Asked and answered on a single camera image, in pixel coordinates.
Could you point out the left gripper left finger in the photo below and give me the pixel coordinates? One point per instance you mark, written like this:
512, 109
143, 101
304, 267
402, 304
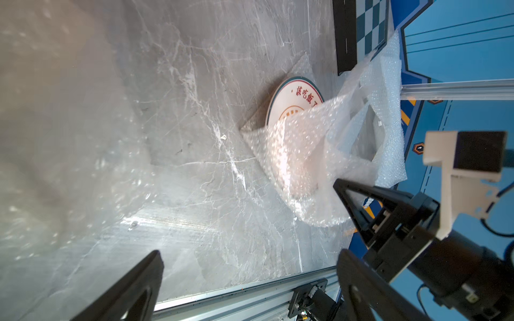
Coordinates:
133, 297

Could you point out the black white checkerboard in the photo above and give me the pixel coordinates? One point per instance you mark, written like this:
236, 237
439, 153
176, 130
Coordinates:
361, 30

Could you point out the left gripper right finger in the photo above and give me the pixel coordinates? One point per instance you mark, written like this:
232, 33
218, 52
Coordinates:
365, 294

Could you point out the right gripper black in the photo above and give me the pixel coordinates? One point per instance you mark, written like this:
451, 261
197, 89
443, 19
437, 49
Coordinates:
459, 273

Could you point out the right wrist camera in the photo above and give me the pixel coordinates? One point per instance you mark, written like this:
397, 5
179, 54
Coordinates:
470, 162

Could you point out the left bubble wrapped plate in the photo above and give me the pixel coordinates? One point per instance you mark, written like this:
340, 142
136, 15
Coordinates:
74, 156

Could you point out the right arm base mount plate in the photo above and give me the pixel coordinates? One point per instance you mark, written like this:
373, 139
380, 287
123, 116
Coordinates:
318, 300

